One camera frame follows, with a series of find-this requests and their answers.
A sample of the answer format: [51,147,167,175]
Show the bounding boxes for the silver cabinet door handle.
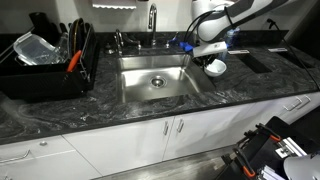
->
[162,120,170,137]
[176,118,185,134]

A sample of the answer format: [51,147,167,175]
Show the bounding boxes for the black orange clamp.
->
[254,122,283,143]
[232,145,258,180]

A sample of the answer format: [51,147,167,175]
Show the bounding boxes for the stainless steel sink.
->
[116,53,217,104]

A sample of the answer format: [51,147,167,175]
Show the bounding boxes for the black robot cart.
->
[214,115,320,180]

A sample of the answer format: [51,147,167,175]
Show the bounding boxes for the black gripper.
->
[196,53,218,70]

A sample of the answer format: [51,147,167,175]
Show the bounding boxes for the chrome sink soap pump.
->
[113,28,125,56]

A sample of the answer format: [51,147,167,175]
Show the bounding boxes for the chrome faucet side handle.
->
[124,34,143,48]

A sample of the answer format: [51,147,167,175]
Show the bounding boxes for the clear bottle with blue liquid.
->
[222,27,242,62]

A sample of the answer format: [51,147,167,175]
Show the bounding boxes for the black cable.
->
[265,17,320,92]

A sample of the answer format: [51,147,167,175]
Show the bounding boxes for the blue sponge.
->
[178,41,195,53]

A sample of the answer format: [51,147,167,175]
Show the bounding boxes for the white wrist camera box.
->
[192,41,229,59]

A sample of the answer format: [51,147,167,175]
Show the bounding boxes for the wall paper towel dispenser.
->
[91,0,138,11]

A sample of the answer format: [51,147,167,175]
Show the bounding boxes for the white bowl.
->
[203,58,228,78]

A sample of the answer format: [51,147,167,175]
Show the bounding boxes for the orange handled utensil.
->
[65,49,83,74]

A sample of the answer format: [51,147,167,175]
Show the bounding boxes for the chrome gooseneck faucet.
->
[147,2,159,48]

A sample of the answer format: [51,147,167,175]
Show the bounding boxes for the clear plastic container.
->
[12,32,65,67]

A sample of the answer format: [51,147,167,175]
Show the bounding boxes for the aluminium mounting rail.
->
[274,136,308,160]

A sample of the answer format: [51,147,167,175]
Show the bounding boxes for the black dish rack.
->
[0,17,100,100]

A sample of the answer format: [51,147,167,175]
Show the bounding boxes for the sink drain strainer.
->
[149,75,167,90]

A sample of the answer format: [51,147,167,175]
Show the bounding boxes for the silver drawer handle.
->
[296,94,312,111]
[282,96,303,112]
[0,149,32,165]

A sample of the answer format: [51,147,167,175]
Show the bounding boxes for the dark plate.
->
[67,17,88,58]

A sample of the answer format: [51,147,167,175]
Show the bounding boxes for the white lower cabinets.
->
[0,91,320,180]

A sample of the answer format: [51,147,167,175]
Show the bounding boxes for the blue dish brush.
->
[166,31,181,46]

